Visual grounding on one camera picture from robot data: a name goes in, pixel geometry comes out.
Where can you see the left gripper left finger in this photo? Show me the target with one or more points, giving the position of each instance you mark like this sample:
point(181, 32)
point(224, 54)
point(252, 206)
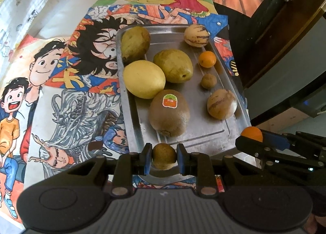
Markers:
point(127, 166)

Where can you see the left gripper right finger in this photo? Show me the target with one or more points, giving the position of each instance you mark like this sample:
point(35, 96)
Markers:
point(200, 166)

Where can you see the small brown longan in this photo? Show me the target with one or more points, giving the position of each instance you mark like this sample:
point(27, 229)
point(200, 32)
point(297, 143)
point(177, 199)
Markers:
point(163, 156)
point(208, 81)

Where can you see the small orange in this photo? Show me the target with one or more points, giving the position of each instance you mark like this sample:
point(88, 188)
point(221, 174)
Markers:
point(253, 133)

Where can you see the brown kiwi with sticker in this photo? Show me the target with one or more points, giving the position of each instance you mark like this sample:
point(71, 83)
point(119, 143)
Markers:
point(169, 113)

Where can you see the brown striped round fruit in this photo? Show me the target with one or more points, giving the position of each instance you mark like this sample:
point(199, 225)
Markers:
point(222, 104)

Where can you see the yellow lemon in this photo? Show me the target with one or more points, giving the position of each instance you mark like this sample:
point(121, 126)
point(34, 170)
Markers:
point(144, 79)

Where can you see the yellow-green guava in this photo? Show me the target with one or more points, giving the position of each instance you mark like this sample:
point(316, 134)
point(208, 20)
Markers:
point(176, 65)

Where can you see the small orange kumquat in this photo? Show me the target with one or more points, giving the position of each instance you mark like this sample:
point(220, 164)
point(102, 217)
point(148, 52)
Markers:
point(207, 59)

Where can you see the green-yellow pear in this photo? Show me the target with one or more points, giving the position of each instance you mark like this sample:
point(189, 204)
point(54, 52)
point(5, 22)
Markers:
point(135, 43)

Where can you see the striped pepino melon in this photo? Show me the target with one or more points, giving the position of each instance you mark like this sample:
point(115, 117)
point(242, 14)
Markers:
point(196, 35)

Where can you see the person's right hand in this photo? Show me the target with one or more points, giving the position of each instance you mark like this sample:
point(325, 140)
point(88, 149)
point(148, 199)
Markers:
point(315, 225)

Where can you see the grey hair character drawing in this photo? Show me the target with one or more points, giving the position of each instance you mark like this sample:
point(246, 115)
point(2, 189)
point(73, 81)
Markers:
point(70, 127)

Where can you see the grey metal baking tray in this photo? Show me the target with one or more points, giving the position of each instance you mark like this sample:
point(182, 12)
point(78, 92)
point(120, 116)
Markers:
point(204, 133)

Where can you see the black appliance door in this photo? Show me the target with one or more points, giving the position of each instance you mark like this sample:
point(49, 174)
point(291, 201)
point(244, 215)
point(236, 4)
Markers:
point(259, 42)

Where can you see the two boys drawing paper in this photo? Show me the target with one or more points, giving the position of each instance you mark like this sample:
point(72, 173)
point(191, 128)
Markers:
point(29, 69)

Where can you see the white cartoon print cloth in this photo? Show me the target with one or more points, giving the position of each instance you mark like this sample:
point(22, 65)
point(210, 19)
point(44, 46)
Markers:
point(25, 2)

